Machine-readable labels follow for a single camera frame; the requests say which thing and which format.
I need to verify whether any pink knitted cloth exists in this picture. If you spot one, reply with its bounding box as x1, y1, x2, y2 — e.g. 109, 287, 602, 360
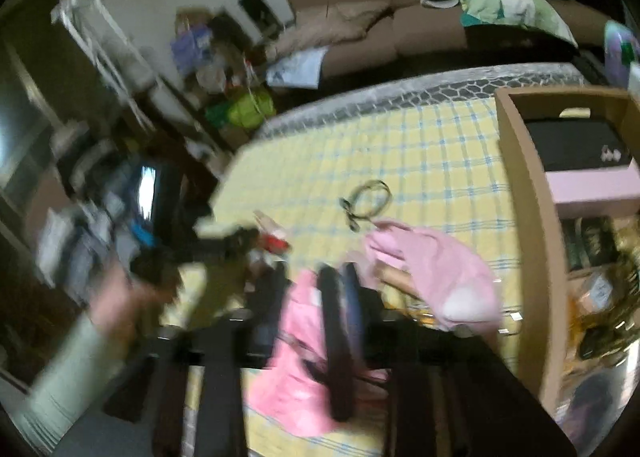
246, 220, 501, 437

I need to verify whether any black phone case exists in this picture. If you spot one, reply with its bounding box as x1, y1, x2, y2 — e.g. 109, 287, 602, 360
525, 118, 632, 172

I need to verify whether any green sleeved left forearm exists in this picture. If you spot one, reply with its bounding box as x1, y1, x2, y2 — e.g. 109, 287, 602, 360
10, 314, 129, 456

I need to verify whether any person left hand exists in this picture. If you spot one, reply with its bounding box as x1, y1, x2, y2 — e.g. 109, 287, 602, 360
88, 260, 180, 342

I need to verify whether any small black case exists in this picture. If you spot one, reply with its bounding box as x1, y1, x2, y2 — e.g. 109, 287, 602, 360
221, 226, 260, 259

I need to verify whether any red capped small bottle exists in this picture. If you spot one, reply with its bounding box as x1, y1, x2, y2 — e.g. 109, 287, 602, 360
254, 210, 291, 255

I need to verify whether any cardboard box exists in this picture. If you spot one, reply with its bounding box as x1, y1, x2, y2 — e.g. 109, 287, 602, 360
494, 85, 640, 457

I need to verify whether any yellow plaid tablecloth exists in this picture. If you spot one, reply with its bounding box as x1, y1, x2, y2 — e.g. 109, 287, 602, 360
169, 97, 526, 457

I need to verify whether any green plastic bag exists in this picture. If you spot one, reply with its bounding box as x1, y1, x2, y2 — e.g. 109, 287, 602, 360
205, 88, 277, 130

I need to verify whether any white printed paper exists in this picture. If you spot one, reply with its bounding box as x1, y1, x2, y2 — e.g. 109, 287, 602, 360
266, 46, 329, 90

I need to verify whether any beige cushion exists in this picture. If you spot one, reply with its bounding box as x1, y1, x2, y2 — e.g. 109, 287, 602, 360
266, 1, 390, 60

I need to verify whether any floral tote bag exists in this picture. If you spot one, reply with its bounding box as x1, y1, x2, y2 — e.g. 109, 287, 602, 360
420, 0, 578, 47

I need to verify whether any brown sofa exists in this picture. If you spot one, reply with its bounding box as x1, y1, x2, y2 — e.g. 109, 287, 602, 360
288, 0, 611, 88

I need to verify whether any black coiled cable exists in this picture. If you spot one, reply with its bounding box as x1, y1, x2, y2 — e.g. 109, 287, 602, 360
338, 178, 394, 233

